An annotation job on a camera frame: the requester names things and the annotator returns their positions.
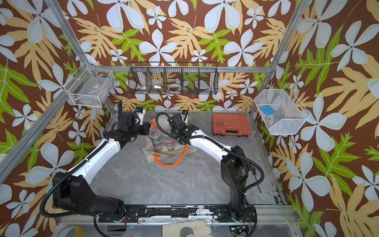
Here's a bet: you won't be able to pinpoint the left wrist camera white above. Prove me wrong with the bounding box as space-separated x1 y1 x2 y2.
134 107 146 125

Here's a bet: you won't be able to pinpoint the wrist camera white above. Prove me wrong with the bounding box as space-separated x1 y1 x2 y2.
134 107 146 125
181 110 189 123

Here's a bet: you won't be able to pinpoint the black wire basket rear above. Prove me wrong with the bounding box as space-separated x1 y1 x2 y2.
126 62 219 95

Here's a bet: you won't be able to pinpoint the beige canvas bag orange handles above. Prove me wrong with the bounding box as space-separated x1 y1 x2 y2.
143 119 197 167

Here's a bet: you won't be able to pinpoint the black screwdriver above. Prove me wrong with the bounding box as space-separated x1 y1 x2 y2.
251 165 262 193

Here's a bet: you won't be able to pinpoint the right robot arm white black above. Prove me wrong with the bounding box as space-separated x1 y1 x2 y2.
167 114 265 221

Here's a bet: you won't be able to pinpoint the red plastic tool case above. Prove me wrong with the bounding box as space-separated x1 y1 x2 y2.
212 113 251 137

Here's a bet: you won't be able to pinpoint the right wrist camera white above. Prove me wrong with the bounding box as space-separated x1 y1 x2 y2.
181 110 189 123

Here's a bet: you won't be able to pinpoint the blue object in basket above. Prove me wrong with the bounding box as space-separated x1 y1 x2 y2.
261 105 275 116

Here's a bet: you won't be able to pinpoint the white wire basket left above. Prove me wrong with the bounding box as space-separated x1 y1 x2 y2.
64 63 115 108

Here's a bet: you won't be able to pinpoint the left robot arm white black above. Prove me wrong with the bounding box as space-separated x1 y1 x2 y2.
39 107 151 221

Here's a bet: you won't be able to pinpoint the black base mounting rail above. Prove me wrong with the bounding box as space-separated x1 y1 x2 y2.
98 204 258 223

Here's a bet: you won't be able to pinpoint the white mesh basket right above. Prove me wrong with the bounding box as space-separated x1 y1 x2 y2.
254 86 311 136

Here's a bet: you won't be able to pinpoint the clear seed jar stack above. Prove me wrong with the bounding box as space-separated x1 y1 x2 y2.
149 128 163 152
162 126 175 151

